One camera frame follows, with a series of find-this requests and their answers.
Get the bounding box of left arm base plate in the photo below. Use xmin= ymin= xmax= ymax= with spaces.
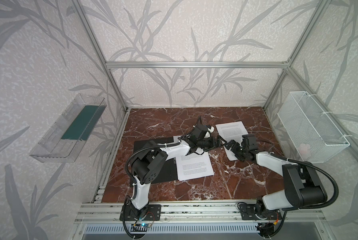
xmin=120 ymin=203 xmax=162 ymax=221

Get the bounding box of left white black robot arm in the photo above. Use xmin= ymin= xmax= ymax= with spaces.
xmin=125 ymin=123 xmax=225 ymax=211

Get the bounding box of aluminium front rail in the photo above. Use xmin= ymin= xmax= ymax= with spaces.
xmin=73 ymin=200 xmax=326 ymax=224

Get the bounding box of beige black ring binder folder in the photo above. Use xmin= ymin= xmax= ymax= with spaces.
xmin=133 ymin=136 xmax=214 ymax=184

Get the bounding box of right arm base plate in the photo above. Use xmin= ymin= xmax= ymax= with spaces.
xmin=237 ymin=202 xmax=282 ymax=222

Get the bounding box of right black corrugated cable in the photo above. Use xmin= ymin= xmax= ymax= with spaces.
xmin=255 ymin=140 xmax=339 ymax=210

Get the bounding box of printed paper sheet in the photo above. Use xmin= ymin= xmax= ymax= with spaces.
xmin=175 ymin=149 xmax=214 ymax=181

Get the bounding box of aluminium cage frame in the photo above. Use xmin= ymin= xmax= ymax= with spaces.
xmin=70 ymin=0 xmax=358 ymax=205

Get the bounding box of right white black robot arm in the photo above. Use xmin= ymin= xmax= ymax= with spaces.
xmin=224 ymin=134 xmax=339 ymax=211

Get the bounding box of left black corrugated cable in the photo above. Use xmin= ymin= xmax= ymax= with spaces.
xmin=123 ymin=115 xmax=203 ymax=239

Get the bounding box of black corrugated cable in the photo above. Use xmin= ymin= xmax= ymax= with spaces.
xmin=255 ymin=140 xmax=339 ymax=210
xmin=123 ymin=115 xmax=203 ymax=239

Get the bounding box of clear acrylic wall tray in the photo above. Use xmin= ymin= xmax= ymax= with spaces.
xmin=30 ymin=94 xmax=107 ymax=163

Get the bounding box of white wire mesh basket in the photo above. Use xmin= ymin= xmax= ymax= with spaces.
xmin=278 ymin=91 xmax=350 ymax=164

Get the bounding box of green circuit board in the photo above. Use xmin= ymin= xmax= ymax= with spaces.
xmin=132 ymin=222 xmax=153 ymax=232

